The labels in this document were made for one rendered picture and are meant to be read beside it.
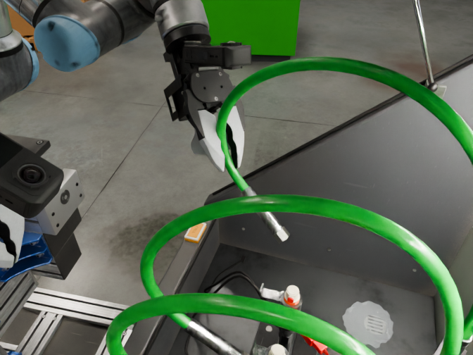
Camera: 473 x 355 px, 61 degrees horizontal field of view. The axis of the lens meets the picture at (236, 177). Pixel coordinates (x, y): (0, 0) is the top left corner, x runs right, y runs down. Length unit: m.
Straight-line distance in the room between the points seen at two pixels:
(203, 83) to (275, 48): 3.31
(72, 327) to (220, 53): 1.36
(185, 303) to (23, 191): 0.16
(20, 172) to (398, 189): 0.63
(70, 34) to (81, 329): 1.27
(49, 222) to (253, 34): 3.12
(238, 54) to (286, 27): 3.30
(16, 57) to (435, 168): 0.87
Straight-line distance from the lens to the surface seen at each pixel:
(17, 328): 1.79
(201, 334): 0.52
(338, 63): 0.42
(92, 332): 1.67
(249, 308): 0.28
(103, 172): 2.66
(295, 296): 0.53
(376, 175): 0.78
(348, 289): 0.96
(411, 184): 0.79
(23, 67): 1.04
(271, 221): 0.60
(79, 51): 0.61
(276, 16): 3.79
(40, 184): 0.36
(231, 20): 3.82
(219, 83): 0.60
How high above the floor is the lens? 1.59
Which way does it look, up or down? 40 degrees down
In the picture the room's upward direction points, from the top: straight up
